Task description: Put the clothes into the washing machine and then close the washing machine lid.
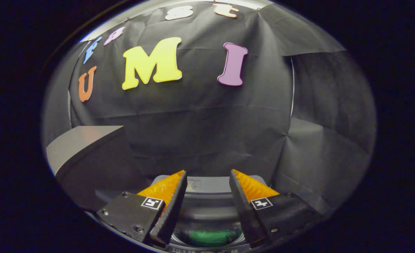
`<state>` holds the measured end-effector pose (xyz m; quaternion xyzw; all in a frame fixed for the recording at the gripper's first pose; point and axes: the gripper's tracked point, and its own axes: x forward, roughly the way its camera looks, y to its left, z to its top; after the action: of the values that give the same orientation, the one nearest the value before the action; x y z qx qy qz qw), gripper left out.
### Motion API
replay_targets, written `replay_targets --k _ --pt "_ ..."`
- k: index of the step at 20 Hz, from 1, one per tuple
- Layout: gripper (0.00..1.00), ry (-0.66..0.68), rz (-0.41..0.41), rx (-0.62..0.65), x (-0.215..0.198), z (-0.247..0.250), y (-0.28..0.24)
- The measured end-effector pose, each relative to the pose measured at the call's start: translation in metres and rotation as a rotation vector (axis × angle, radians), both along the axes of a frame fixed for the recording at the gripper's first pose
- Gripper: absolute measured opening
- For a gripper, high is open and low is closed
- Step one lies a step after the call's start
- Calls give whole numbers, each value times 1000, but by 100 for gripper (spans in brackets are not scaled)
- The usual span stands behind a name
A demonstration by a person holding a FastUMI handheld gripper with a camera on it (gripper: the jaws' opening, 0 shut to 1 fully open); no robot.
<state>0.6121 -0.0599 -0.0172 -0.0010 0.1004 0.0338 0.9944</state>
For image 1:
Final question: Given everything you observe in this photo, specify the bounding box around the beige cabinet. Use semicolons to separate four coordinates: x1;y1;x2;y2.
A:
46;126;148;211

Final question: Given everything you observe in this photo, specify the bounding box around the dark washing machine lid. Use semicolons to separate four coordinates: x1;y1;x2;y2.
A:
172;192;247;248

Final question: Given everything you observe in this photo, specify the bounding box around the grey washing machine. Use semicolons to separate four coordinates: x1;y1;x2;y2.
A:
151;175;275;253

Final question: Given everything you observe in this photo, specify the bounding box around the green polo shirt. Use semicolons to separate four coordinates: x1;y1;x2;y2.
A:
188;230;237;247

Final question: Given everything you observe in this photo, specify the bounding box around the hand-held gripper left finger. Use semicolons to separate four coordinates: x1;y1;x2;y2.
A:
97;170;188;246

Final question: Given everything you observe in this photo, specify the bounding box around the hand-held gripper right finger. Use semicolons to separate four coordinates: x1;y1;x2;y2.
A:
229;169;322;248

